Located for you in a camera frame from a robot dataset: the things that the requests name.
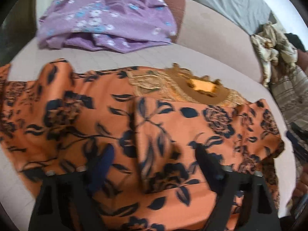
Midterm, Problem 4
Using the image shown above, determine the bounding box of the orange black floral blouse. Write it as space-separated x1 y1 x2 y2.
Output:
1 59 284 230

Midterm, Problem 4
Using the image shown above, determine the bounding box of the striped beige cushion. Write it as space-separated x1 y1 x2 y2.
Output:
269 66 307 131

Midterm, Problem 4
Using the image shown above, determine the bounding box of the pink quilted mattress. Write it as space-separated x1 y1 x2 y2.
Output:
8 39 296 217

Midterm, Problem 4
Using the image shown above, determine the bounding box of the cream brown floral blanket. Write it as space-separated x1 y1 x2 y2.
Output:
251 21 298 88

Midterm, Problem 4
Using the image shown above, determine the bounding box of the pink sofa bolster cushion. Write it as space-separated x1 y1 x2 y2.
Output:
164 0 263 83

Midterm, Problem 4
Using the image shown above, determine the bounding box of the grey pillow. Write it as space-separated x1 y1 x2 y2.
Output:
194 0 278 35

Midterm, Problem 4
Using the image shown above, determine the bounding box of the purple floral garment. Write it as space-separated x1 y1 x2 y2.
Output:
37 0 177 53

